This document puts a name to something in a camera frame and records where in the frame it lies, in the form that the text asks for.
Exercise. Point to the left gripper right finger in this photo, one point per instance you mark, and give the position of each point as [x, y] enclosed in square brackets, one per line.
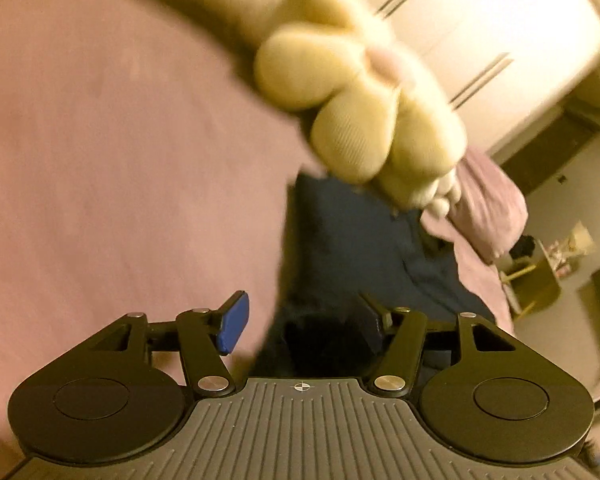
[396, 336]

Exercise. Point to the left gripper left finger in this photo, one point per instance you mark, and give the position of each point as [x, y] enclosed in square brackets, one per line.
[205, 336]

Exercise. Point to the navy blue zip jacket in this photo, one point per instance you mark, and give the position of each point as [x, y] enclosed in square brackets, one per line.
[348, 245]

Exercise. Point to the dark clothes pile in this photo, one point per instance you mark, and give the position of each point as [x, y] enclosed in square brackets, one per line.
[523, 248]

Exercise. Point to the yellow wooden side shelf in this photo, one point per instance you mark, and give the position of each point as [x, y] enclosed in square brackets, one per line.
[529, 282]

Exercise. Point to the pink pillow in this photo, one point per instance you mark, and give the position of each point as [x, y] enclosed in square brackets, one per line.
[492, 212]

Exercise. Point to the pink fuzzy bed blanket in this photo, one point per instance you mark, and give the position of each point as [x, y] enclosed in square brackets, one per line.
[138, 173]

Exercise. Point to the cream plush toy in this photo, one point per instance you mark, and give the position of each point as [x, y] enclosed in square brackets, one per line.
[380, 113]

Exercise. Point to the white wardrobe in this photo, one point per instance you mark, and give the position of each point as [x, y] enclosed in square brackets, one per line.
[502, 63]

